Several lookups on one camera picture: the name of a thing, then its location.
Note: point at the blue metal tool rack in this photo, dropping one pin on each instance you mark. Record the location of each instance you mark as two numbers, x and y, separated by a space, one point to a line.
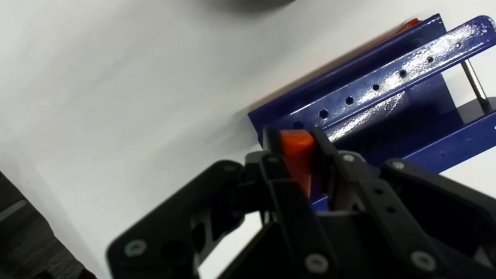
392 93

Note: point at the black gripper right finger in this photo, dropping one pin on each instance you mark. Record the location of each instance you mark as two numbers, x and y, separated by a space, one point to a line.
403 227

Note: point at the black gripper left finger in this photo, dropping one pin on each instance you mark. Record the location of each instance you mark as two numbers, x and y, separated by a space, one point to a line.
288 227

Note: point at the white table cover sheet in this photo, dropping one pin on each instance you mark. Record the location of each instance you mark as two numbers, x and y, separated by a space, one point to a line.
129 93

